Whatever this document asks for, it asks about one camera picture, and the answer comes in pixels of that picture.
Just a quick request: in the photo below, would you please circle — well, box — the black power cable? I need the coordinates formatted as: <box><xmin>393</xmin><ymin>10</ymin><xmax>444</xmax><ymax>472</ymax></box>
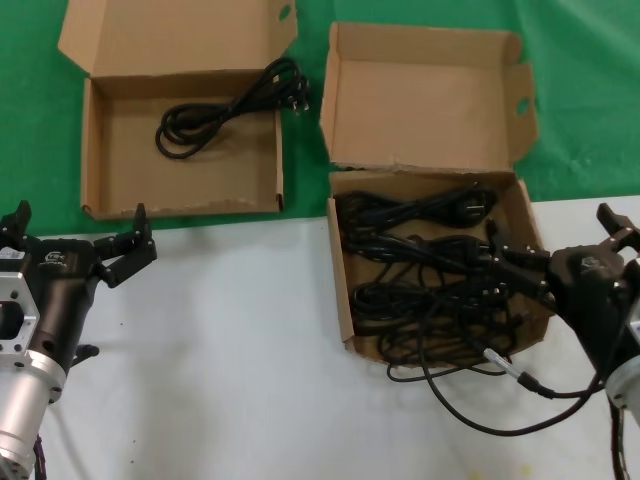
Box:
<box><xmin>344</xmin><ymin>232</ymin><xmax>501</xmax><ymax>274</ymax></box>
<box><xmin>154</xmin><ymin>56</ymin><xmax>311</xmax><ymax>161</ymax></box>
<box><xmin>352</xmin><ymin>277</ymin><xmax>531</xmax><ymax>385</ymax></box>
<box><xmin>333</xmin><ymin>183</ymin><xmax>499</xmax><ymax>236</ymax></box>

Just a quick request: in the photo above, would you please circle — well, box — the empty-lidded brown cardboard box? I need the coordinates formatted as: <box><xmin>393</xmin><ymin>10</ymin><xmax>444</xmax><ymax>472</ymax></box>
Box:
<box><xmin>57</xmin><ymin>0</ymin><xmax>299</xmax><ymax>220</ymax></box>

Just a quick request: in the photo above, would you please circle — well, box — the black tangled power cable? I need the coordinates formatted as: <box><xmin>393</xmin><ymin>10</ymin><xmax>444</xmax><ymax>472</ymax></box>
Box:
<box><xmin>352</xmin><ymin>277</ymin><xmax>531</xmax><ymax>385</ymax></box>

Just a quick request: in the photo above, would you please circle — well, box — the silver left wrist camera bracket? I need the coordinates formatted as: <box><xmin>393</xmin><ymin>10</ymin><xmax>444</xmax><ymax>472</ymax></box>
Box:
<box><xmin>0</xmin><ymin>247</ymin><xmax>41</xmax><ymax>371</ymax></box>

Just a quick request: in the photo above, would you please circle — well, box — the black cable with silver connector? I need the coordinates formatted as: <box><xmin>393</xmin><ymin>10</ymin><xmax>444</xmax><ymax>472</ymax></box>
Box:
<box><xmin>422</xmin><ymin>339</ymin><xmax>614</xmax><ymax>436</ymax></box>

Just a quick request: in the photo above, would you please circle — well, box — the torn brown cardboard box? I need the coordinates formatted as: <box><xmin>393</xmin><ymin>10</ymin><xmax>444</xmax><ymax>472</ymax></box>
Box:
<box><xmin>319</xmin><ymin>21</ymin><xmax>557</xmax><ymax>369</ymax></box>

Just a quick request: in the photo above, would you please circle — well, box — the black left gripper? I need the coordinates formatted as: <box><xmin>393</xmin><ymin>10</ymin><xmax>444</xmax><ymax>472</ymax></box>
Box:
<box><xmin>0</xmin><ymin>200</ymin><xmax>159</xmax><ymax>369</ymax></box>

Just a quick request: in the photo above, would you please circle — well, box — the green table cloth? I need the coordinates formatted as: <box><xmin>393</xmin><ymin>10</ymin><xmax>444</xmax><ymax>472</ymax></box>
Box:
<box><xmin>0</xmin><ymin>0</ymin><xmax>640</xmax><ymax>236</ymax></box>

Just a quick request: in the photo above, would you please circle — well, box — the small black bracket tab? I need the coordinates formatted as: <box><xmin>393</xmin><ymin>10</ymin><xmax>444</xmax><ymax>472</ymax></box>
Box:
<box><xmin>72</xmin><ymin>344</ymin><xmax>101</xmax><ymax>371</ymax></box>

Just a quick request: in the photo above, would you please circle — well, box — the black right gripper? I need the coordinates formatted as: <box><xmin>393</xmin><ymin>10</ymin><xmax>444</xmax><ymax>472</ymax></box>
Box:
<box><xmin>487</xmin><ymin>202</ymin><xmax>640</xmax><ymax>374</ymax></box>

